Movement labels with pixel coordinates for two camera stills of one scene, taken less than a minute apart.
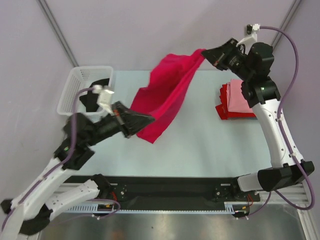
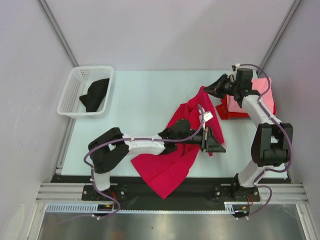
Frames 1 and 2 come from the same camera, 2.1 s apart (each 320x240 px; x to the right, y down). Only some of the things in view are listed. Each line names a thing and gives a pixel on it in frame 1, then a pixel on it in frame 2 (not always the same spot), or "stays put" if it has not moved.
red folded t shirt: [222, 109] stays put
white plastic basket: [81, 77] stays put
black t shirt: [91, 99] stays put
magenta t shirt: [162, 98] → [163, 172]
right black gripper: [225, 56] → [225, 85]
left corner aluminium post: [61, 36] stays put
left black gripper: [130, 122] → [208, 144]
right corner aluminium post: [294, 6] stays put
